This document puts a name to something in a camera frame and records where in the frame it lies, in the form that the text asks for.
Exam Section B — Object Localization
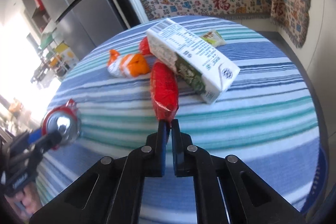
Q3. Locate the yellow cardboard box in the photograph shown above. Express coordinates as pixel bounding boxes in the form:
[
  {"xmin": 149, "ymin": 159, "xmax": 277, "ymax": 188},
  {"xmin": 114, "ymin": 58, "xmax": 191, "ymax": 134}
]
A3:
[{"xmin": 54, "ymin": 42, "xmax": 79, "ymax": 67}]

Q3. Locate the person's left hand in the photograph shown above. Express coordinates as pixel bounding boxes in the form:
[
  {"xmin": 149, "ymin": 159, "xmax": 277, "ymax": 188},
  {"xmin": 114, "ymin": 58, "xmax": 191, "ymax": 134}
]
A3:
[{"xmin": 13, "ymin": 182, "xmax": 43, "ymax": 219}]

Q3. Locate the striped tablecloth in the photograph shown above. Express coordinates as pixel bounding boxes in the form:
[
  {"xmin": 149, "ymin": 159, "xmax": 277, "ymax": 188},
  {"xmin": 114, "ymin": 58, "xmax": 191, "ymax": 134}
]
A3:
[{"xmin": 35, "ymin": 17, "xmax": 322, "ymax": 224}]

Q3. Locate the white green milk carton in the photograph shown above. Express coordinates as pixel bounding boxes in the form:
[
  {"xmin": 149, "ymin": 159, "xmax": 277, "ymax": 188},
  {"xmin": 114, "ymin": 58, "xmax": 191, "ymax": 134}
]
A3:
[{"xmin": 146, "ymin": 18, "xmax": 240, "ymax": 105}]

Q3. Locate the orange white snack wrapper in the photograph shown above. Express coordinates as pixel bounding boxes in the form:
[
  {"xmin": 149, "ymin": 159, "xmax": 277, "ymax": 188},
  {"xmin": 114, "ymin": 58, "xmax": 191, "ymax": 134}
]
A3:
[{"xmin": 107, "ymin": 49, "xmax": 151, "ymax": 78}]

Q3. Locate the red snack packet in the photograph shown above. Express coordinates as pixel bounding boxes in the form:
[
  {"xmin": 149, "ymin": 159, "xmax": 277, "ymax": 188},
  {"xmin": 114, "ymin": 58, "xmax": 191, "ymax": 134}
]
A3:
[{"xmin": 150, "ymin": 61, "xmax": 179, "ymax": 121}]

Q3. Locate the crumpled red plastic wrapper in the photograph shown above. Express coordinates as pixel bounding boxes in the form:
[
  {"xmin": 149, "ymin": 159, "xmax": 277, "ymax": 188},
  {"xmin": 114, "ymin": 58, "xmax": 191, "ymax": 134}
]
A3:
[{"xmin": 139, "ymin": 38, "xmax": 152, "ymax": 56}]

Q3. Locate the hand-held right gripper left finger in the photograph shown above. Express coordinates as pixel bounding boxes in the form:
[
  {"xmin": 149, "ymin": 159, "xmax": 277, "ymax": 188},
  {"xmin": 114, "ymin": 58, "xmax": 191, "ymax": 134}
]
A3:
[{"xmin": 29, "ymin": 120, "xmax": 168, "ymax": 224}]

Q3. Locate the crushed drink can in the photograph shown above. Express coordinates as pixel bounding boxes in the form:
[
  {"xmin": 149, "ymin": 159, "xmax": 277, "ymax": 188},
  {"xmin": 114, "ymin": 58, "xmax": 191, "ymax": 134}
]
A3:
[{"xmin": 42, "ymin": 98, "xmax": 82, "ymax": 149}]

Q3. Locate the storage rack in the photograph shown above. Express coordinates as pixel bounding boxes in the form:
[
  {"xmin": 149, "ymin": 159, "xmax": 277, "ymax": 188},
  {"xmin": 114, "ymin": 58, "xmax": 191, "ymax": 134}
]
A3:
[{"xmin": 30, "ymin": 30, "xmax": 69, "ymax": 83}]

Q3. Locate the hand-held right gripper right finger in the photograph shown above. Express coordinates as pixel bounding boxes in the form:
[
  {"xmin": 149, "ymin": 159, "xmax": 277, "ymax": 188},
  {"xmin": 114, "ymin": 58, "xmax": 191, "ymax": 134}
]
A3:
[{"xmin": 171, "ymin": 119, "xmax": 306, "ymax": 224}]

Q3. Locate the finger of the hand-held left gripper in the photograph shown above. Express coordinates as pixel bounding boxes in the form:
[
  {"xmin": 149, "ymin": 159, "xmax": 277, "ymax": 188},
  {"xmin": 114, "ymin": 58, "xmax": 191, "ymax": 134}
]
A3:
[
  {"xmin": 9, "ymin": 129, "xmax": 45, "ymax": 153},
  {"xmin": 28, "ymin": 131, "xmax": 64, "ymax": 159}
]

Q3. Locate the small yellow green packet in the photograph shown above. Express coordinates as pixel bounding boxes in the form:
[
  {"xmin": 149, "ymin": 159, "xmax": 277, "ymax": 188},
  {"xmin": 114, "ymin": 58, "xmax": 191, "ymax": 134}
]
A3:
[{"xmin": 200, "ymin": 30, "xmax": 226, "ymax": 47}]

